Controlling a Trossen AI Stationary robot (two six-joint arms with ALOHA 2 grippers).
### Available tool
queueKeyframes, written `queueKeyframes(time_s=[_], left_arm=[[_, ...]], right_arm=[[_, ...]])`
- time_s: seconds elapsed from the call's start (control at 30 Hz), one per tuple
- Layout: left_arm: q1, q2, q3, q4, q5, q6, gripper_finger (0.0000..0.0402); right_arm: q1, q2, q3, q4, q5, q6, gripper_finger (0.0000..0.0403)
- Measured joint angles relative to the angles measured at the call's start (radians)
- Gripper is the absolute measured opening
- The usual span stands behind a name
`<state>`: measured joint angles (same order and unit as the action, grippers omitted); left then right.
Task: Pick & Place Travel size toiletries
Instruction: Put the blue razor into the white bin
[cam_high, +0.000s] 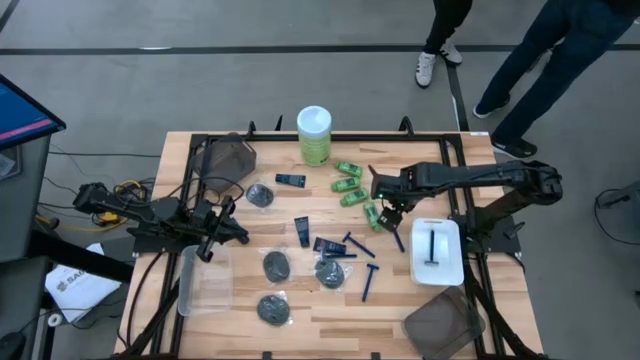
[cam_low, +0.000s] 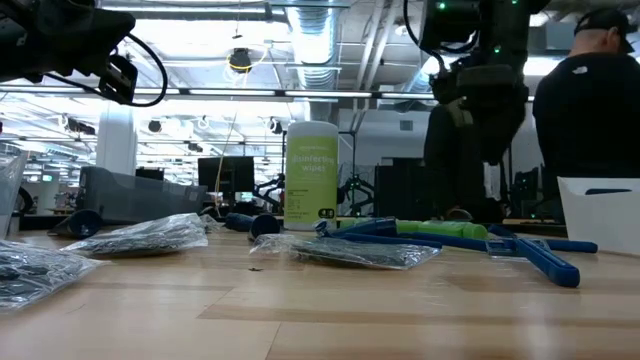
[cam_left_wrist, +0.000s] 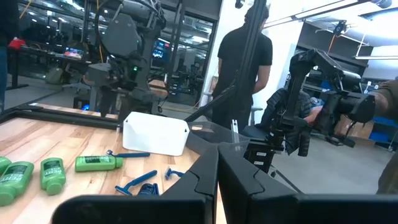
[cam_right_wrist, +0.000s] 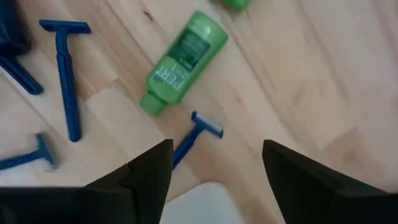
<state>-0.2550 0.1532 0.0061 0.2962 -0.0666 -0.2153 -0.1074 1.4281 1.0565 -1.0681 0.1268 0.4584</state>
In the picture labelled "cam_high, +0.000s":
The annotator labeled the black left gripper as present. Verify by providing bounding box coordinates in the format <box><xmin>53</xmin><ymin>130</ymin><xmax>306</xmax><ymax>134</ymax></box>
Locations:
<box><xmin>191</xmin><ymin>195</ymin><xmax>250</xmax><ymax>264</ymax></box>

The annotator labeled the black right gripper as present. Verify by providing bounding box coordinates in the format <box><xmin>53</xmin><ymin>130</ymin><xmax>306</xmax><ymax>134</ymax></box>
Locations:
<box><xmin>368</xmin><ymin>164</ymin><xmax>416</xmax><ymax>232</ymax></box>

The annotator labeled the black item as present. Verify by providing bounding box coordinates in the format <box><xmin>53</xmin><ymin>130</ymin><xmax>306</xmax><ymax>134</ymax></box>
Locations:
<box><xmin>255</xmin><ymin>291</ymin><xmax>294</xmax><ymax>329</ymax></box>
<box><xmin>244</xmin><ymin>180</ymin><xmax>276</xmax><ymax>210</ymax></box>
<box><xmin>312</xmin><ymin>254</ymin><xmax>354</xmax><ymax>294</ymax></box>
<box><xmin>260</xmin><ymin>247</ymin><xmax>293</xmax><ymax>286</ymax></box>

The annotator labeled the dark blue travel tube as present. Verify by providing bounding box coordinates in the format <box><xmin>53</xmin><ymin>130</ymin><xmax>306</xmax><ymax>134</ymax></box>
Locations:
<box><xmin>312</xmin><ymin>236</ymin><xmax>348</xmax><ymax>255</ymax></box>
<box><xmin>274</xmin><ymin>172</ymin><xmax>307</xmax><ymax>189</ymax></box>
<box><xmin>293</xmin><ymin>215</ymin><xmax>311</xmax><ymax>249</ymax></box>

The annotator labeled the clear plastic bin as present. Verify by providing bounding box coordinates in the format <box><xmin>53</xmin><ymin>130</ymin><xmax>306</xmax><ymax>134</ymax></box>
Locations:
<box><xmin>177</xmin><ymin>243</ymin><xmax>234</xmax><ymax>318</ymax></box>

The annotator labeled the green disinfecting wipes canister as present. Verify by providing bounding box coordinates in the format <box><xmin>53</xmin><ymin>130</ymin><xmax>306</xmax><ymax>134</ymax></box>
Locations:
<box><xmin>296</xmin><ymin>104</ymin><xmax>333</xmax><ymax>168</ymax></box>

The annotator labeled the white plastic bin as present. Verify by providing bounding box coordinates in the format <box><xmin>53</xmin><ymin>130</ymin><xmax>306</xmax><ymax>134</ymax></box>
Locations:
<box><xmin>409</xmin><ymin>217</ymin><xmax>466</xmax><ymax>288</ymax></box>

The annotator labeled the black diagonal beam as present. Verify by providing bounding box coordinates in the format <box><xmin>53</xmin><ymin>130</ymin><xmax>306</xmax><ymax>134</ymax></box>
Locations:
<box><xmin>27</xmin><ymin>228</ymin><xmax>135</xmax><ymax>284</ymax></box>

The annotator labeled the white printed paper sheet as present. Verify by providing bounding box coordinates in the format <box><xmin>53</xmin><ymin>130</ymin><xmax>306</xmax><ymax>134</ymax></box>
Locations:
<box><xmin>43</xmin><ymin>242</ymin><xmax>123</xmax><ymax>324</ymax></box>

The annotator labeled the person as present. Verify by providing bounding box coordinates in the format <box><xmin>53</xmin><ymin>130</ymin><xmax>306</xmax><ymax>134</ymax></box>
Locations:
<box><xmin>472</xmin><ymin>0</ymin><xmax>640</xmax><ymax>161</ymax></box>
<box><xmin>414</xmin><ymin>0</ymin><xmax>474</xmax><ymax>90</ymax></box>

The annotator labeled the grey cabinet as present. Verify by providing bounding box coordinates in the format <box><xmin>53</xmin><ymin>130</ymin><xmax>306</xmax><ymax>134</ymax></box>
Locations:
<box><xmin>0</xmin><ymin>134</ymin><xmax>51</xmax><ymax>264</ymax></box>

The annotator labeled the monitor with blue screen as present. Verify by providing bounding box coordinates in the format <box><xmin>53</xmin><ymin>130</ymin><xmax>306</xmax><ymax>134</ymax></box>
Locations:
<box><xmin>0</xmin><ymin>73</ymin><xmax>68</xmax><ymax>151</ymax></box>

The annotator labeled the black computer mouse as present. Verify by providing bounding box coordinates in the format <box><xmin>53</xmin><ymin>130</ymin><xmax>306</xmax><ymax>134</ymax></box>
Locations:
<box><xmin>0</xmin><ymin>331</ymin><xmax>27</xmax><ymax>360</ymax></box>

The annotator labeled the black aluminium table frame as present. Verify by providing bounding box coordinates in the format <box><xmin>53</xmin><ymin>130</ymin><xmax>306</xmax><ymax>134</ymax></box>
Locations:
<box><xmin>117</xmin><ymin>115</ymin><xmax>549</xmax><ymax>360</ymax></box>

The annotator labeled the yellow cable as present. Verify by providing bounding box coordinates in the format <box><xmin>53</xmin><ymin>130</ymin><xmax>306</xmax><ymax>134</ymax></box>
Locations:
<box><xmin>34</xmin><ymin>178</ymin><xmax>146</xmax><ymax>234</ymax></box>

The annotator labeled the black floor cable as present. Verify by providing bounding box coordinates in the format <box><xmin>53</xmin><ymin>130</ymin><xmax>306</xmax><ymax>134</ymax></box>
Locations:
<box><xmin>47</xmin><ymin>143</ymin><xmax>162</xmax><ymax>160</ymax></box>

